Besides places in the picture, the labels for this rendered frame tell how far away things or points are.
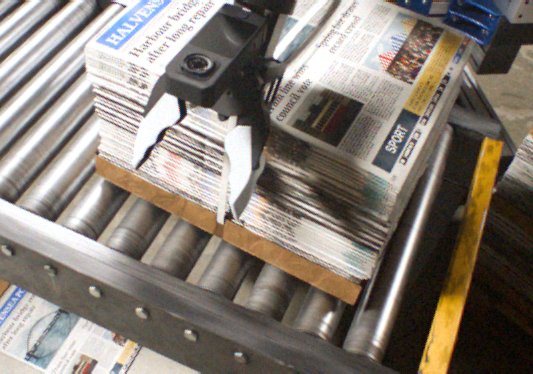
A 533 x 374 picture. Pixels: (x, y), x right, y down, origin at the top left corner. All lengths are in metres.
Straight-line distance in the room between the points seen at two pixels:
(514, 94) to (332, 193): 1.97
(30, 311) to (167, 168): 0.98
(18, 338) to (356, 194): 1.17
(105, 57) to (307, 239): 0.30
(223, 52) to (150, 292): 0.35
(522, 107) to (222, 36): 2.07
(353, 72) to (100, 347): 1.10
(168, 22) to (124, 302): 0.33
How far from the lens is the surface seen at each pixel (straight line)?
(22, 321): 1.73
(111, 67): 0.75
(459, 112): 1.13
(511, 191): 1.57
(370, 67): 0.77
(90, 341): 1.68
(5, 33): 1.17
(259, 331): 0.79
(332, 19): 0.83
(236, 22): 0.59
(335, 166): 0.67
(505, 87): 2.63
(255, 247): 0.82
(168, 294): 0.81
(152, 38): 0.76
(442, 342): 0.82
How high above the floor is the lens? 1.49
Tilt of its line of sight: 50 degrees down
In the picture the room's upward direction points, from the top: 10 degrees clockwise
